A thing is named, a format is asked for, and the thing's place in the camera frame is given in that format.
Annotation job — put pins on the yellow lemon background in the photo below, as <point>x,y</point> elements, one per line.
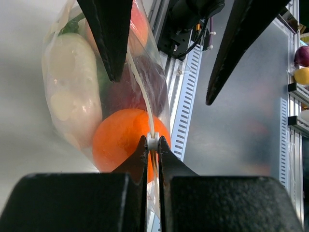
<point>301,76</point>

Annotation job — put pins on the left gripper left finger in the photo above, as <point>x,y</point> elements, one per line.
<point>81,202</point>

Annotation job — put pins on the dark red apple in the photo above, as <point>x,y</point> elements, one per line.
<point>127,93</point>

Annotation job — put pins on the orange fruit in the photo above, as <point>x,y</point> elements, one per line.
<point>117,137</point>

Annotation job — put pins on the green lettuce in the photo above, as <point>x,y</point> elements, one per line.
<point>79,25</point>

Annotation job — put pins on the purple onion background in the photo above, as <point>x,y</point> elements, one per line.
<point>302,56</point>

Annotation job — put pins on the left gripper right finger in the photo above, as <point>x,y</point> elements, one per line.
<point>193,203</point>

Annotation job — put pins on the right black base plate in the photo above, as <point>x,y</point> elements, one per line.
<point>174,41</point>

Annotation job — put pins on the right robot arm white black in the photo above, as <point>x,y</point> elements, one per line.
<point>188,12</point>

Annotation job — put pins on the slotted cable duct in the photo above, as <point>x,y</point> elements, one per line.
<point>185,76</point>

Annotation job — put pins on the white radish green leaves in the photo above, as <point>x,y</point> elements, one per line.
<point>71,88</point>

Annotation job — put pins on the clear zip top bag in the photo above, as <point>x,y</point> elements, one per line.
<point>103,119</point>

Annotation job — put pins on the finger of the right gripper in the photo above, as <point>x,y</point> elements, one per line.
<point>109,21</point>
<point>247,21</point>

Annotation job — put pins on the peach fruit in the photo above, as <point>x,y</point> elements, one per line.
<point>138,35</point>

